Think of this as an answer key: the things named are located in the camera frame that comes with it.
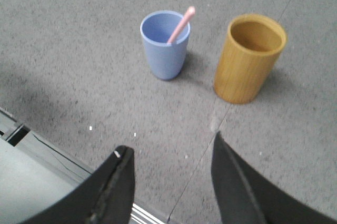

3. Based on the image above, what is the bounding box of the blue plastic cup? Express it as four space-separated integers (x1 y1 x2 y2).
140 10 191 81

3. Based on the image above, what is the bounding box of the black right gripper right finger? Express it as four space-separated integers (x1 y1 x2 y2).
211 132 336 223

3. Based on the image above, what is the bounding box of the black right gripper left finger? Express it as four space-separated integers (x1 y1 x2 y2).
22 145 135 223

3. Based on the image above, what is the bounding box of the bamboo cylindrical holder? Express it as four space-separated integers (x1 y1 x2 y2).
214 14 288 104

